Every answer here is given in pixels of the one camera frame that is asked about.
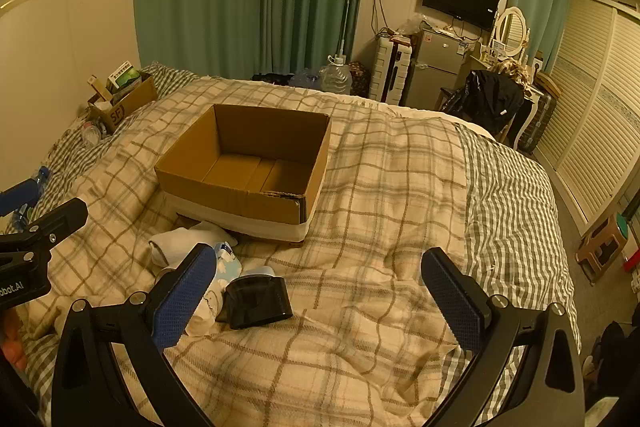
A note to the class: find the white suitcase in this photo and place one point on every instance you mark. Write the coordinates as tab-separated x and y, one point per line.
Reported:
392	69

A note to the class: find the tan narrow carton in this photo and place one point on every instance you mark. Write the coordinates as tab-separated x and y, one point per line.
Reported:
99	89

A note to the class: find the large clear water jug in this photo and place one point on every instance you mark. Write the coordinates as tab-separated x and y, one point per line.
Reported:
334	79

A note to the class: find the small printed cardboard box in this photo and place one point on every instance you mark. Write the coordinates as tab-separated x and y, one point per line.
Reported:
132	99

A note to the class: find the small wooden stool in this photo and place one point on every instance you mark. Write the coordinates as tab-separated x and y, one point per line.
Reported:
597	249

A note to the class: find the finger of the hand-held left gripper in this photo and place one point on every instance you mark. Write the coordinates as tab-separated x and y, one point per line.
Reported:
55	219
17	198

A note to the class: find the clear plastic bottle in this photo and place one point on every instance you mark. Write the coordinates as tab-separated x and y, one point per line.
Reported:
92	132

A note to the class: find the brown suitcase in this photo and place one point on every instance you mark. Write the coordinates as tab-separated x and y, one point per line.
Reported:
542	112

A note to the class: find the white dressing table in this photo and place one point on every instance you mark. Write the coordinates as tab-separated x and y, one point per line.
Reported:
475	59

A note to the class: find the small blue white packet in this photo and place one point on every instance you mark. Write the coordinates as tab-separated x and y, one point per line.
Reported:
225	252

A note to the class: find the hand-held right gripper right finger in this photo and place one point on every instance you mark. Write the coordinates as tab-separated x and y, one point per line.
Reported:
450	297

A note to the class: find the silver fridge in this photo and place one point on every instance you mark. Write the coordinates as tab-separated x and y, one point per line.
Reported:
430	72

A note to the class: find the white patterned sock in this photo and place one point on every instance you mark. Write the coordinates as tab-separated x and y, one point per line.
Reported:
220	287

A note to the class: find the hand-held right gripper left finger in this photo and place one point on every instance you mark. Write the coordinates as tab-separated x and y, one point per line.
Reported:
185	297

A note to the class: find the black plastic container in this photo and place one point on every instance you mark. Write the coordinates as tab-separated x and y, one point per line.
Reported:
257	304

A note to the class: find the grey checked bed sheet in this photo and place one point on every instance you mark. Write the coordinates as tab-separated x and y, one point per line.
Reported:
505	207

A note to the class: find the white tape roll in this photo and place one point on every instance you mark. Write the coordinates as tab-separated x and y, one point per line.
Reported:
257	271

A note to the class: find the dark cloth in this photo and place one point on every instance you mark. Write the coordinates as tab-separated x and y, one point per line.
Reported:
272	78

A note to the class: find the metal pole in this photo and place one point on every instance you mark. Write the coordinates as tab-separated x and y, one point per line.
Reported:
346	17

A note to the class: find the black jacket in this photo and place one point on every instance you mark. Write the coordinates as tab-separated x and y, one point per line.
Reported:
487	99

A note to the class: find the patterned dark bag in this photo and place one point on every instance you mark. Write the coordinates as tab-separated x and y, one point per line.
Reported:
361	79

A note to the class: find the person's left hand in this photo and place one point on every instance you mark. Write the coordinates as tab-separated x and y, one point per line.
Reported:
11	342

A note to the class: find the blue water bottle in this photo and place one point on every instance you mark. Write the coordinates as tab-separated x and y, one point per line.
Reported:
42	177

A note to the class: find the white louvered wardrobe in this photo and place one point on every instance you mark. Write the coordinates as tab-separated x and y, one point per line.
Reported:
590	107

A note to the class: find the clear plastic bag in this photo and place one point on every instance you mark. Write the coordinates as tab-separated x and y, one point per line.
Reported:
411	26

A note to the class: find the white green carton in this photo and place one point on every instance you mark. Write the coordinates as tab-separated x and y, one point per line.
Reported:
124	74

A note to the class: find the white oval mirror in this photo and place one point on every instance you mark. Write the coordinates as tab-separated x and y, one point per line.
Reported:
512	32

